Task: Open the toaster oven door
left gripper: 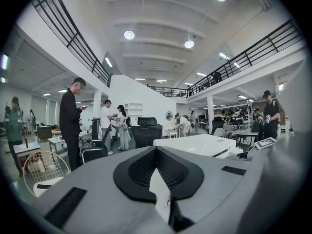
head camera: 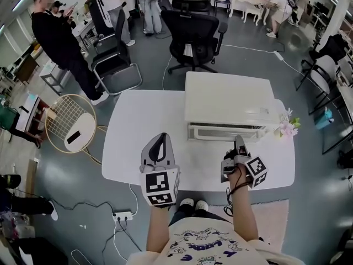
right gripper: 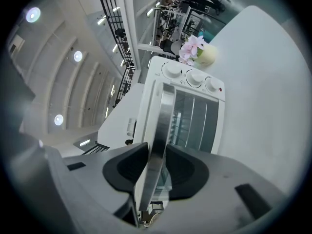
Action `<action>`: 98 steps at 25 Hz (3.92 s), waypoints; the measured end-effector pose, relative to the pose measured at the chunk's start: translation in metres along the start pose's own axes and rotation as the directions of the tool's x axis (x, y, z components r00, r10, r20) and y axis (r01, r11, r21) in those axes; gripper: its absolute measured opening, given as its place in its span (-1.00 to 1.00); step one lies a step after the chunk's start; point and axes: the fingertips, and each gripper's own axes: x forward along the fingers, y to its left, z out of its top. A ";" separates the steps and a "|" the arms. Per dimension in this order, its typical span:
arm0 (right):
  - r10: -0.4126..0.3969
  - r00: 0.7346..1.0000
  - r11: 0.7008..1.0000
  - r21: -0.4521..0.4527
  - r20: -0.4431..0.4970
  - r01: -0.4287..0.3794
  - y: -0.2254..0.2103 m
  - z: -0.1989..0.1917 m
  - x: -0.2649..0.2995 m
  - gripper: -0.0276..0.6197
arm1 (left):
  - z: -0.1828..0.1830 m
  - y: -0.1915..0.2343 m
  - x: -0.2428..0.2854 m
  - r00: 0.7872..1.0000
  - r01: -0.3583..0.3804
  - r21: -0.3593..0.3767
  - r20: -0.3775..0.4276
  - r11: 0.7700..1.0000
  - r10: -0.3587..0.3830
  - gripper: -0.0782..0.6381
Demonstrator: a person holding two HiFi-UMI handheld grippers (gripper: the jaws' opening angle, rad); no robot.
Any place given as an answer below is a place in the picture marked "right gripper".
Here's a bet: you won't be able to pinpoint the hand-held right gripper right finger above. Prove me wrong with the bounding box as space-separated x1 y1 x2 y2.
151 144 291 234

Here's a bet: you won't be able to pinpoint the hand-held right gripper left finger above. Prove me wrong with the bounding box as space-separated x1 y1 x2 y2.
45 142 150 229

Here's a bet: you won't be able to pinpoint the glass oven door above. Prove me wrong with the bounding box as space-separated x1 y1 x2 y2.
135 81 220 212

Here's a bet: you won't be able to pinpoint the white oven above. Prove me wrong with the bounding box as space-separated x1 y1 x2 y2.
133 56 226 156

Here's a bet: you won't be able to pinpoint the pink flowers in cream pot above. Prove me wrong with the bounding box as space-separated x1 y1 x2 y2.
178 35 218 67

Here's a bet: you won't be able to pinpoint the grey armchair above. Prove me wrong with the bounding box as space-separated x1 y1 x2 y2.
159 38 184 56

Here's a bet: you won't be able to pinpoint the teal bin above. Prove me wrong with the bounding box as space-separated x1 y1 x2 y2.
197 31 215 43

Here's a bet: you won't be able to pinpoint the shelf rack of black devices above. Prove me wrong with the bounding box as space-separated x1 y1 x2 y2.
153 3 203 42

